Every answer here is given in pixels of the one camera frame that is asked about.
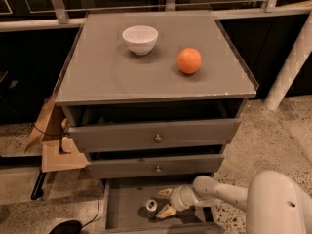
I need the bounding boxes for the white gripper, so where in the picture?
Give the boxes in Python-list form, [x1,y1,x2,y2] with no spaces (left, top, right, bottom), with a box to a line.
[156,185,199,219]

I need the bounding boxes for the silver redbull can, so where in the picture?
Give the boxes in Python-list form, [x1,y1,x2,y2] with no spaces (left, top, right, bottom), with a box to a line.
[145,199,158,219]

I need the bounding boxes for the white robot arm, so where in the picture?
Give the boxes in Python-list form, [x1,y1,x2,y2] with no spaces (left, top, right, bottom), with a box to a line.
[156,171,312,234]

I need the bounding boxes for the grey bottom drawer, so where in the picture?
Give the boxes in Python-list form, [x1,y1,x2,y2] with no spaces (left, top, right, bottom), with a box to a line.
[100,175,224,234]

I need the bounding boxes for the grey drawer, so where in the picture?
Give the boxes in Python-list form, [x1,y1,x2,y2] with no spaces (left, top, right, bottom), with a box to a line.
[69,98,244,153]
[87,145,224,178]
[100,175,224,234]

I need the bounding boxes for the grey middle drawer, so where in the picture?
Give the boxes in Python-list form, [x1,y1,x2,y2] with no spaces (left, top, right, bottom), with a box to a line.
[87,145,224,178]

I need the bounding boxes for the grey top drawer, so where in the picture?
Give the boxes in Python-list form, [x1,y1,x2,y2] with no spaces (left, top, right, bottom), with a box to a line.
[69,98,244,153]

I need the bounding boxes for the grey drawer cabinet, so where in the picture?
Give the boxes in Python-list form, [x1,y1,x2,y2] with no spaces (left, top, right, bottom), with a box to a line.
[53,10,260,181]

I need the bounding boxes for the black shoe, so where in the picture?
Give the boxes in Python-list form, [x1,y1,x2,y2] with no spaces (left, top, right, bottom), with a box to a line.
[49,219,82,234]

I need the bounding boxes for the black floor bar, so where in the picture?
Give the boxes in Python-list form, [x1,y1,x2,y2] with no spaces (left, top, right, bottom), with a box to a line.
[30,171,47,200]

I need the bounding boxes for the orange fruit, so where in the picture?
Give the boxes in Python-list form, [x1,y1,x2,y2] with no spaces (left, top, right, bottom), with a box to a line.
[177,48,202,75]

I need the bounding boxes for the white ceramic bowl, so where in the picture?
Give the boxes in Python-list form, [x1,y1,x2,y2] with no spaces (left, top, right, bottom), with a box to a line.
[122,25,158,56]

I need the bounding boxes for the black cable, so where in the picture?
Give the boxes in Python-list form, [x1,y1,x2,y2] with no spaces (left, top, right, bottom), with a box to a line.
[81,182,101,229]

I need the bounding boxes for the metal railing frame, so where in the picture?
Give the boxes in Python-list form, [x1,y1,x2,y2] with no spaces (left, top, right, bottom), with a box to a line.
[0,0,312,32]

